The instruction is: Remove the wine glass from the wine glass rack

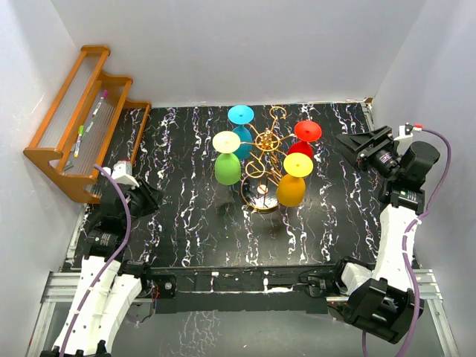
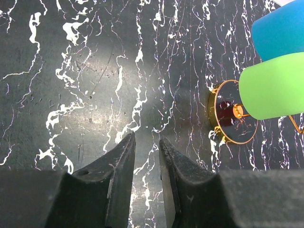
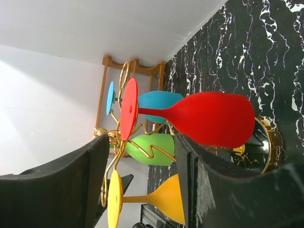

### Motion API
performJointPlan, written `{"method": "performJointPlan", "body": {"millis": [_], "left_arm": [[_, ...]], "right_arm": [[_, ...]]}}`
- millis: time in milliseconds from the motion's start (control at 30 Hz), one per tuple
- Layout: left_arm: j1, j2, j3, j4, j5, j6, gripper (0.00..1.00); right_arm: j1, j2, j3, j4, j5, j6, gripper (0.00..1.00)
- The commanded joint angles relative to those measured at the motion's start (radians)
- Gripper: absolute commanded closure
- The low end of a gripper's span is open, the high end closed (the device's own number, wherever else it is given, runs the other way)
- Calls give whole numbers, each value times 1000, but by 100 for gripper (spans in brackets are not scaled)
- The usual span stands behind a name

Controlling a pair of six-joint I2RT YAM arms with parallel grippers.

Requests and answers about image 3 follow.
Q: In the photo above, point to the green wine glass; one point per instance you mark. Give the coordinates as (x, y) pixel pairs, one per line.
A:
(154, 149)

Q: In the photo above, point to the wooden tiered shelf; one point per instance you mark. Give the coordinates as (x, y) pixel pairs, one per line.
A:
(155, 72)

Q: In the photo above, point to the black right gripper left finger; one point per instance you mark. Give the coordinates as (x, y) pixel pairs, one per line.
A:
(62, 193)

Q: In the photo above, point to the red wine glass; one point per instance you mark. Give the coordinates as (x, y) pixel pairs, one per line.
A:
(208, 118)

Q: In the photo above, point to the yellow wine glass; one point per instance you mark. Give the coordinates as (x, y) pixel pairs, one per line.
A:
(167, 198)

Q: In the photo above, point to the blue wine glass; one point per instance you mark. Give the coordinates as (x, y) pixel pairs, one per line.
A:
(153, 99)

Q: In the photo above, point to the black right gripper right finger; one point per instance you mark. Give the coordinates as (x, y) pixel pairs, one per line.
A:
(218, 194)

